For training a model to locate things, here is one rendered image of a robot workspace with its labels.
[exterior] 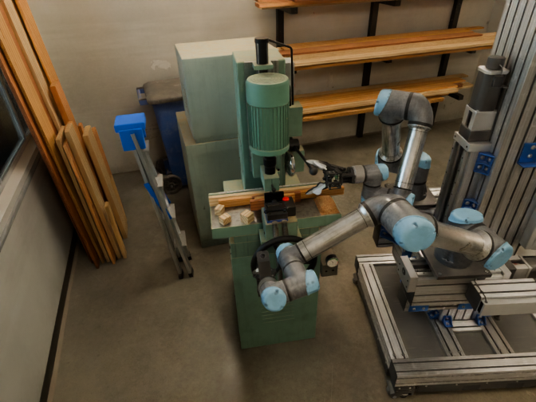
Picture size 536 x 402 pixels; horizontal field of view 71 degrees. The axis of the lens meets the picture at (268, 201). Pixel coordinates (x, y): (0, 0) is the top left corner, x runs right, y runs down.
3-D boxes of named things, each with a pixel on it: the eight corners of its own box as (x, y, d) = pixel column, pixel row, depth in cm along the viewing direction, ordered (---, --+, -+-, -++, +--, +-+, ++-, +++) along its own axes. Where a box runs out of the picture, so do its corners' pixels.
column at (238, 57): (244, 200, 202) (234, 62, 161) (240, 179, 220) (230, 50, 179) (285, 195, 204) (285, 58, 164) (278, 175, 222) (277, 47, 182)
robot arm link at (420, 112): (443, 99, 158) (411, 210, 164) (415, 96, 162) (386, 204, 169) (442, 92, 147) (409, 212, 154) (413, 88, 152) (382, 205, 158)
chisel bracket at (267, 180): (265, 195, 174) (264, 179, 169) (260, 179, 185) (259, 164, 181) (280, 193, 175) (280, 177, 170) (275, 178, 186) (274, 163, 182)
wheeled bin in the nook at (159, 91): (161, 199, 349) (138, 98, 295) (155, 172, 392) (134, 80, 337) (227, 185, 366) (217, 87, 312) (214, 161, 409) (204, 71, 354)
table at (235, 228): (212, 254, 161) (210, 242, 158) (210, 212, 186) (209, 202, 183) (348, 236, 168) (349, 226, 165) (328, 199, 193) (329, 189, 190)
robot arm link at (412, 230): (493, 226, 145) (391, 194, 121) (524, 250, 133) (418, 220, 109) (473, 250, 150) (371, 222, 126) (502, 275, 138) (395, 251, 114)
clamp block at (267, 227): (265, 242, 162) (264, 225, 157) (260, 222, 173) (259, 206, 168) (298, 238, 164) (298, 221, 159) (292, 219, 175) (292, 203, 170)
